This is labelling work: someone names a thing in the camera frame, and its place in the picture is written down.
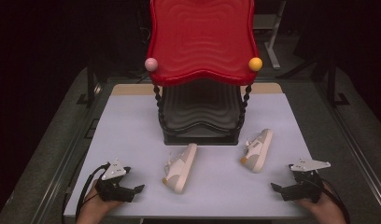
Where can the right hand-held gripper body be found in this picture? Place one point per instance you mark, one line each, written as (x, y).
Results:
(305, 186)

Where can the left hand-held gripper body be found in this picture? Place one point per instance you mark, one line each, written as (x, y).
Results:
(114, 189)

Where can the white sneaker with lace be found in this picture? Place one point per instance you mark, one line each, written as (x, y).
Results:
(182, 169)

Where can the red and black shoe rack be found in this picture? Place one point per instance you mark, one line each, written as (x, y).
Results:
(201, 40)

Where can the person's left hand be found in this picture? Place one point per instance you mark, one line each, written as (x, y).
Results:
(93, 208)

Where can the person's right hand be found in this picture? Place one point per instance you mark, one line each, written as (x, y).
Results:
(327, 208)

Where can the black metal stand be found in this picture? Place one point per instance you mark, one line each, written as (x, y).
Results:
(90, 84)
(332, 84)

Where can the white metal stand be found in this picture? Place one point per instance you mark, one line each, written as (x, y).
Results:
(274, 40)

